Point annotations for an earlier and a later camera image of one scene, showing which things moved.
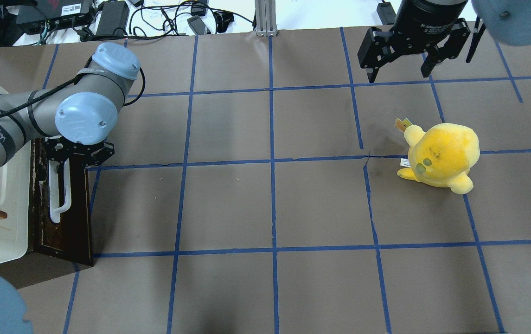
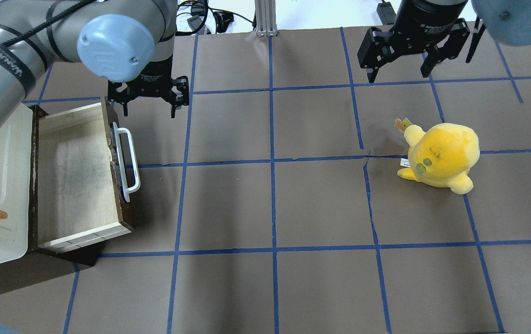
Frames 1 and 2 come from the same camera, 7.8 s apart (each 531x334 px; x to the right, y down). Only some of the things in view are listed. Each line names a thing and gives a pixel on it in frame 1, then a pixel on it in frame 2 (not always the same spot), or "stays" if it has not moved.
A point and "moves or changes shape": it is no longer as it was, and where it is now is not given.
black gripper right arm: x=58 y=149 to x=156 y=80
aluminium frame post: x=265 y=18 stays
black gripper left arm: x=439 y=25 stays
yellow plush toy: x=442 y=156 stays
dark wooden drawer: x=61 y=219 moves or changes shape
